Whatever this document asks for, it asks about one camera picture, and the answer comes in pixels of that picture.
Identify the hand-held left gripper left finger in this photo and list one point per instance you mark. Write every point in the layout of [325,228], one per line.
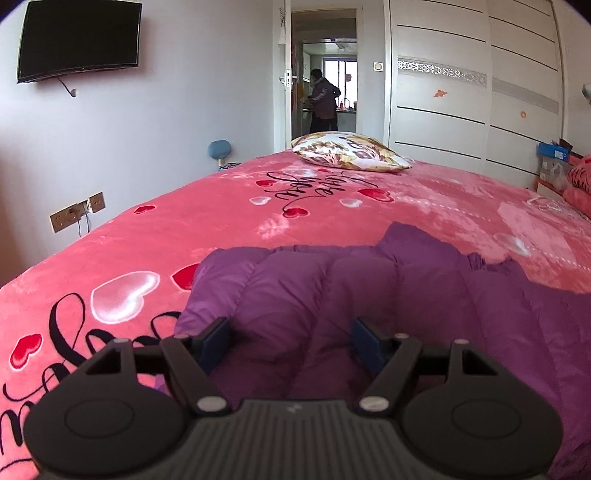
[217,341]

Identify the black wall television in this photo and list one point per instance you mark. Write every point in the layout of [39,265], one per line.
[78,39]

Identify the pink printed pillow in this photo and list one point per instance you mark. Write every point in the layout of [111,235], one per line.
[579,197]
[582,173]

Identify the orange wardrobe sticker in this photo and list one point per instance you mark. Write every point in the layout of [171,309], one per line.
[439,94]

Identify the white door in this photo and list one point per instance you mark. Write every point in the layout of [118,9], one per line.
[285,74]

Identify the wall socket panel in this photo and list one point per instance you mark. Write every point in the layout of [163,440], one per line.
[69,214]

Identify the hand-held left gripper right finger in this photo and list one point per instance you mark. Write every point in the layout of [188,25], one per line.
[368,345]

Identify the pink heart-print blanket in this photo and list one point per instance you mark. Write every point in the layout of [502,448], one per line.
[231,221]

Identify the white wardrobe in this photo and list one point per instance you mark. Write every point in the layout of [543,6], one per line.
[461,60]

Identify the clear plastic bag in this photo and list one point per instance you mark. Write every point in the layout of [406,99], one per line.
[554,174]

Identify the floral pillow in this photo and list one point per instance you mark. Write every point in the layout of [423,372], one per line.
[351,150]

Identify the blue round chair back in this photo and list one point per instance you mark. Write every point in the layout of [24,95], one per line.
[219,150]

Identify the wall lamp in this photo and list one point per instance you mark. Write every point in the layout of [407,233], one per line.
[586,92]

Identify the wall light switch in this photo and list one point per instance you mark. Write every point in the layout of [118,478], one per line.
[378,66]

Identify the purple down jacket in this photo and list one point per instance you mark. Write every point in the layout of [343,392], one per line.
[369,295]

